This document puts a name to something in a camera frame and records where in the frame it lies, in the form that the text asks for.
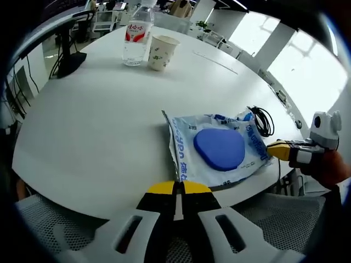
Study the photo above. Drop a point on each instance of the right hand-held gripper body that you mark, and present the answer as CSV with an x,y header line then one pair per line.
x,y
327,131

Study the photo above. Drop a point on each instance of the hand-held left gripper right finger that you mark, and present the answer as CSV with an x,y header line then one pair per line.
x,y
203,219

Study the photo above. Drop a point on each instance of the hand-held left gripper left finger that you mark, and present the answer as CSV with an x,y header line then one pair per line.
x,y
153,219

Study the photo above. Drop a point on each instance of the clear plastic bag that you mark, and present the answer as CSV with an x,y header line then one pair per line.
x,y
219,149

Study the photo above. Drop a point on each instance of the white printed paper cup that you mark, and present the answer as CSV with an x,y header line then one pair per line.
x,y
161,53

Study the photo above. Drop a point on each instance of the clear plastic water bottle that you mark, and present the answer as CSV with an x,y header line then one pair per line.
x,y
137,35

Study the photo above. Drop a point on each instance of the white table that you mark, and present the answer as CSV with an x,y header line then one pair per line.
x,y
96,123

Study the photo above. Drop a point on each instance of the green potted plant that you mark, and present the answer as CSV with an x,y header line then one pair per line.
x,y
204,26

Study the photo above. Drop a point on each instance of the white standing desk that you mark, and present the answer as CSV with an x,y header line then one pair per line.
x,y
71,64

